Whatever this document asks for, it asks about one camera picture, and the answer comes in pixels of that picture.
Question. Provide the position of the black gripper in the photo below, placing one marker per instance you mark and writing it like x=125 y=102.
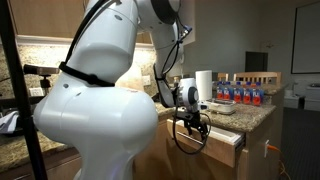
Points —
x=190 y=118

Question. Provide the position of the wooden drawer with cutlery tray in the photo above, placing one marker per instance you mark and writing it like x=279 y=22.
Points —
x=220 y=150

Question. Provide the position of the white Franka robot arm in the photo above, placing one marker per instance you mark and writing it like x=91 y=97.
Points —
x=100 y=126

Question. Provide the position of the outlet on cabinet side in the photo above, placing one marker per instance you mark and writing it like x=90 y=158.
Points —
x=266 y=148

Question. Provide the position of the white rectangular container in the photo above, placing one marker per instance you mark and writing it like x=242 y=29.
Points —
x=221 y=106

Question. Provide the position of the red label drink bottle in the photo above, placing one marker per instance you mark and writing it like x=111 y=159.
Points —
x=247 y=97
x=227 y=94
x=237 y=96
x=257 y=98
x=220 y=93

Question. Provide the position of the white paper towel roll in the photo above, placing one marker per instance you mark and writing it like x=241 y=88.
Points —
x=203 y=85

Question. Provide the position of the narrow wooden chair back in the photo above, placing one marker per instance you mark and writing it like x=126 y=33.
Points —
x=222 y=77

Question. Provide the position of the dark doorway panel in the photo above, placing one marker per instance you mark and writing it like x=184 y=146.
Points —
x=256 y=61

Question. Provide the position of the backsplash power outlet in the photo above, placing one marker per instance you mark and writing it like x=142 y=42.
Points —
x=36 y=92

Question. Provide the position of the black tripod pole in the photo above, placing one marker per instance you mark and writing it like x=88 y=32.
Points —
x=20 y=100

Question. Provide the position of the white cloth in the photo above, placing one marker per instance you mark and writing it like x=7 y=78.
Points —
x=8 y=121

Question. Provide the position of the white wall outlet plate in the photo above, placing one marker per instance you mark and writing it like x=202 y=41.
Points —
x=146 y=80

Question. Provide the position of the white wall board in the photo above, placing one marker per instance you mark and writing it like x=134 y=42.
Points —
x=306 y=36

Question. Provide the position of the black camera on mount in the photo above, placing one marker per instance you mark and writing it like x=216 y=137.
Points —
x=41 y=71

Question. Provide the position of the wooden wall cabinet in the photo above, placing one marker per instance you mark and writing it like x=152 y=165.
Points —
x=40 y=20

